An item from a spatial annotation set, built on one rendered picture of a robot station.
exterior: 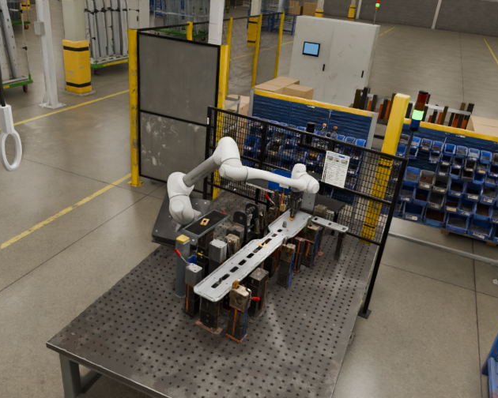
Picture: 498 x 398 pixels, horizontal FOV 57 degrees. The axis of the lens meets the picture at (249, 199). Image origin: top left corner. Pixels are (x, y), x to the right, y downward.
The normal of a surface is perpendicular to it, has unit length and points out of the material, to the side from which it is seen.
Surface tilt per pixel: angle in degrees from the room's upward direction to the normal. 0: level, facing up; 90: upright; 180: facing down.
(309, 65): 90
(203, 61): 89
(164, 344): 0
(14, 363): 0
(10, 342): 0
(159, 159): 91
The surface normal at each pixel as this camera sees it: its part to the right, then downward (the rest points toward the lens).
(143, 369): 0.10, -0.89
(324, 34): -0.39, 0.38
